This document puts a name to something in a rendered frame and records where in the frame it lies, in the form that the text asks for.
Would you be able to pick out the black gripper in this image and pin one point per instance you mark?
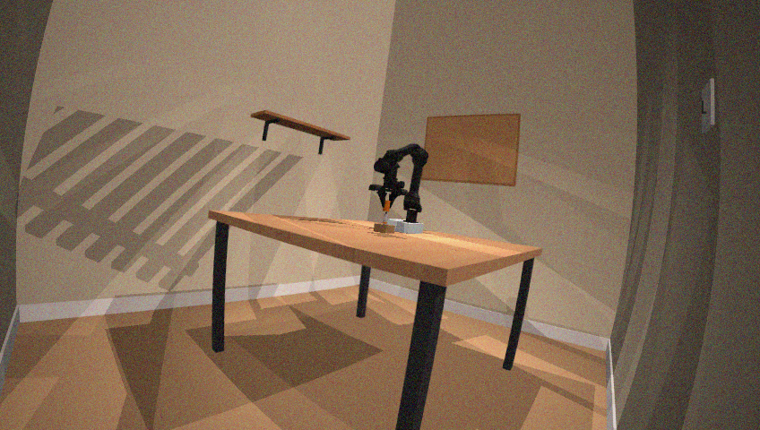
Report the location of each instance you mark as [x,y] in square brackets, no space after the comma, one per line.
[382,191]

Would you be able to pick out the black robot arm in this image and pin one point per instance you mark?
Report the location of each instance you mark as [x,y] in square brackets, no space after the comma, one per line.
[388,165]

